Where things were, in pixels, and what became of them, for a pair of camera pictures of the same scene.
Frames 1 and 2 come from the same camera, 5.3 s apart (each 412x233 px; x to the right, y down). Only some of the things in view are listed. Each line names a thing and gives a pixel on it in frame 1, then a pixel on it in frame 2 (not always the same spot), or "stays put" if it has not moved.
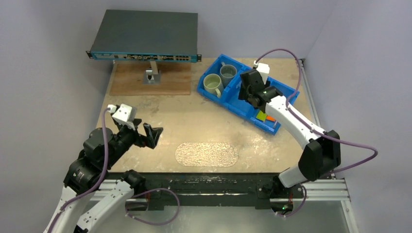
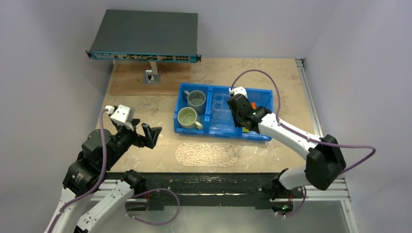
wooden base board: [127, 78] stays put
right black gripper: [248, 85] to [236, 105]
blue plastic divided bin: [261, 118] to [203, 109]
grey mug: [227, 73] to [196, 100]
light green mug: [213, 85] to [187, 118]
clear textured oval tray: [206, 154] stays put
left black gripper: [152, 134] stays put
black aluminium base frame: [217, 191] stays put
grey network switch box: [146, 36] stays put
